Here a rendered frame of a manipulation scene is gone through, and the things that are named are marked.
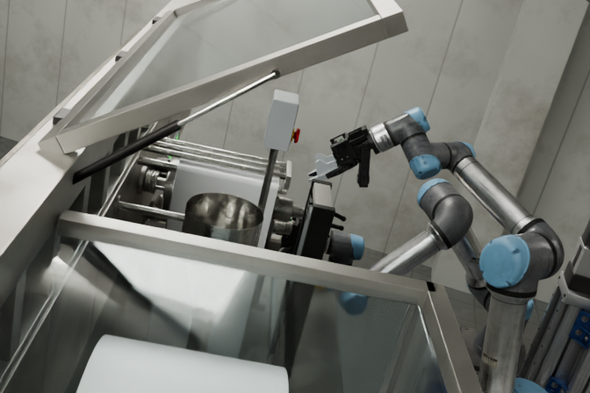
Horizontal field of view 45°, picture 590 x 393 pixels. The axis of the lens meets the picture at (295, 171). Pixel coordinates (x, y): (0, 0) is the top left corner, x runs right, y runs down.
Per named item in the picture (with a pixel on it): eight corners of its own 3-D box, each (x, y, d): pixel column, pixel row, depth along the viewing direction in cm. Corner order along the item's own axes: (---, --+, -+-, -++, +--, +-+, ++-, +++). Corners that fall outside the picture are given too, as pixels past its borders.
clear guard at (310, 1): (386, 25, 98) (385, 22, 98) (62, 142, 104) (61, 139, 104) (341, -47, 195) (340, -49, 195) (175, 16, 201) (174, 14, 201)
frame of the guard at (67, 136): (421, 63, 95) (406, 11, 93) (56, 192, 103) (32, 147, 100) (356, -33, 200) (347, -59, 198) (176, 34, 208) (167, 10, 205)
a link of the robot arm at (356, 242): (359, 267, 215) (367, 244, 212) (324, 260, 214) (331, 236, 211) (357, 255, 222) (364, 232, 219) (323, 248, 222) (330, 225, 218)
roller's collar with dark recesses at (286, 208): (288, 226, 176) (293, 204, 174) (264, 222, 175) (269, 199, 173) (288, 216, 182) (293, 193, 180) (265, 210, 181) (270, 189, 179)
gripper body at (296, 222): (278, 210, 216) (317, 218, 217) (273, 235, 220) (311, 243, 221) (278, 222, 209) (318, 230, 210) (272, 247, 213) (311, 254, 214)
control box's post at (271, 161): (259, 234, 146) (279, 146, 138) (251, 233, 146) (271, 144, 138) (259, 231, 147) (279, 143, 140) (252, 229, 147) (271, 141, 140)
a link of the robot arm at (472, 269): (492, 322, 237) (427, 210, 210) (471, 296, 250) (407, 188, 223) (522, 302, 236) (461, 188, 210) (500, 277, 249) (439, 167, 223)
